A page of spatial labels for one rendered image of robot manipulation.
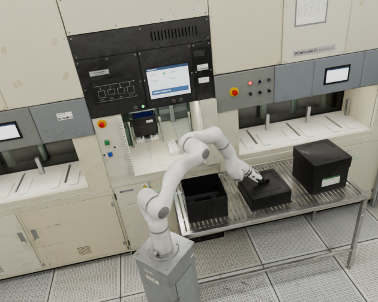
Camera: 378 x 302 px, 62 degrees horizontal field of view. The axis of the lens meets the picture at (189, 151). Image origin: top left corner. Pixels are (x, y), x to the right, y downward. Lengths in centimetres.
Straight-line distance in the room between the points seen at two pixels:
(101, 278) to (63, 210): 71
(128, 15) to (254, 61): 89
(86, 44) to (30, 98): 52
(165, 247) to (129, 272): 108
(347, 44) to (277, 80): 55
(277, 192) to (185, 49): 113
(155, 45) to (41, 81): 76
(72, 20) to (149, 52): 48
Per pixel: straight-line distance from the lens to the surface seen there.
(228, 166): 202
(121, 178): 254
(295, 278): 286
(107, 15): 211
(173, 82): 221
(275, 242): 309
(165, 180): 175
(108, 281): 300
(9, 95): 234
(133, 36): 213
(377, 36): 276
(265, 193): 223
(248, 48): 230
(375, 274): 305
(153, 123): 288
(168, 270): 195
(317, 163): 229
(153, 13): 211
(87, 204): 269
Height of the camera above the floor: 227
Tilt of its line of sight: 31 degrees down
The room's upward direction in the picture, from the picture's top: 7 degrees counter-clockwise
